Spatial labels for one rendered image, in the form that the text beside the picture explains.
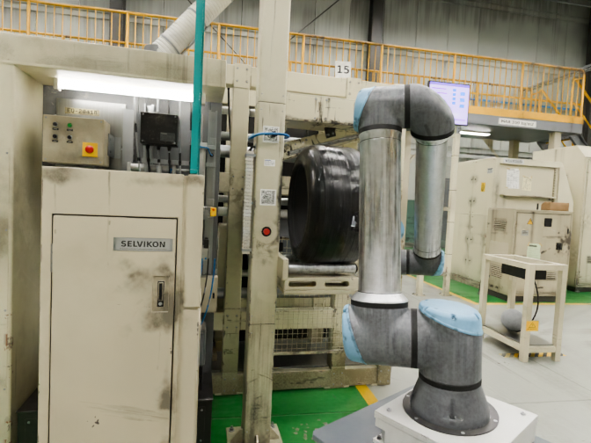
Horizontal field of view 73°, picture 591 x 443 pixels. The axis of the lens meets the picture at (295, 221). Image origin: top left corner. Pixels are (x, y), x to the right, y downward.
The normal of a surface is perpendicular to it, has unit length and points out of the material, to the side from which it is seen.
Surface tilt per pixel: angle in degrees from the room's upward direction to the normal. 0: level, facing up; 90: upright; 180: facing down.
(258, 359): 90
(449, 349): 92
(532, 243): 90
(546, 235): 90
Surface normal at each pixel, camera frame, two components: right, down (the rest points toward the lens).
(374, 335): -0.32, -0.10
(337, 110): 0.22, 0.06
